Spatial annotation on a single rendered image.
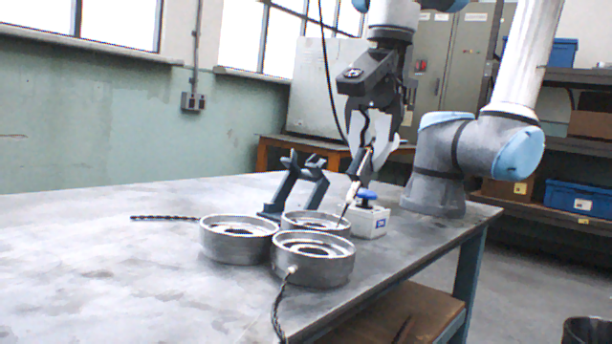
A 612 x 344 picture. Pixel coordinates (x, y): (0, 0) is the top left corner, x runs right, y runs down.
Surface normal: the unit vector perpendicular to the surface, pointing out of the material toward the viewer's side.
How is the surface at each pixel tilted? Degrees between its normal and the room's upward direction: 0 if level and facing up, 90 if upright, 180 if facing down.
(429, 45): 90
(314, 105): 90
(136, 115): 90
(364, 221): 90
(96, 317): 0
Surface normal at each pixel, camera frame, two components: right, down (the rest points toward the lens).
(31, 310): 0.13, -0.98
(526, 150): 0.59, 0.32
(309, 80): -0.55, 0.05
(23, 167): 0.83, 0.18
